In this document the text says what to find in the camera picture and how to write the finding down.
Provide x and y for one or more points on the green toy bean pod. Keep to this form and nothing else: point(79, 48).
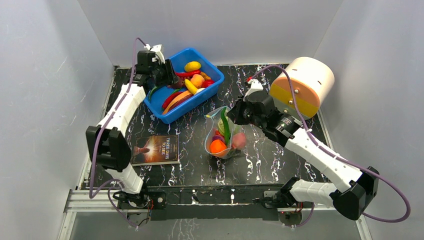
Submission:
point(226, 126)

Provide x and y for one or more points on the orange toy orange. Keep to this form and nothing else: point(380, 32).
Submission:
point(217, 146)

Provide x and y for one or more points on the dark green toy pepper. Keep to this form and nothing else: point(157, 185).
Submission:
point(153, 92)

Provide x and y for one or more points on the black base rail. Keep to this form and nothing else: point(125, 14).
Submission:
point(241, 201)

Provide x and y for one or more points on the clear zip top bag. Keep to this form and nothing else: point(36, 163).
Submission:
point(216, 128)

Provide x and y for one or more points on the orange toy peach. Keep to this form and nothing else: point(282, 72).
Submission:
point(197, 80)

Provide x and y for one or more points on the yellow toy lemon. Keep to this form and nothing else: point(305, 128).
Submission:
point(192, 66)

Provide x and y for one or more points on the yellow toy banana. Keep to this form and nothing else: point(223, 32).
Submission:
point(190, 87)

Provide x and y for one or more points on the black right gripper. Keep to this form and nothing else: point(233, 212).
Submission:
point(239, 112)

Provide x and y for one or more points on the purple toy eggplant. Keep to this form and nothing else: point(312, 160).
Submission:
point(218, 137)

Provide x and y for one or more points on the three days to see book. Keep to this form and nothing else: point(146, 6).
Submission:
point(156, 150)

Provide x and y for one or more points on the red toy chili pepper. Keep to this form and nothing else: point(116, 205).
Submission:
point(185, 75)

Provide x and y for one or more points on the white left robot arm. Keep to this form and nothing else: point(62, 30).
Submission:
point(106, 141)

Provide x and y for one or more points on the blue plastic bin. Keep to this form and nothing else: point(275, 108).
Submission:
point(162, 97)

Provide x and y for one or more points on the red toy tomato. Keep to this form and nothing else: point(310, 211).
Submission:
point(207, 83)

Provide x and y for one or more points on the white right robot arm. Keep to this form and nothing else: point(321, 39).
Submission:
point(350, 189)

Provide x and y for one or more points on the cream cylinder with coloured face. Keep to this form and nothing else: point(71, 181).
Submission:
point(311, 79)

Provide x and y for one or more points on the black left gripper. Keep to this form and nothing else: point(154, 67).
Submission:
point(171, 79)

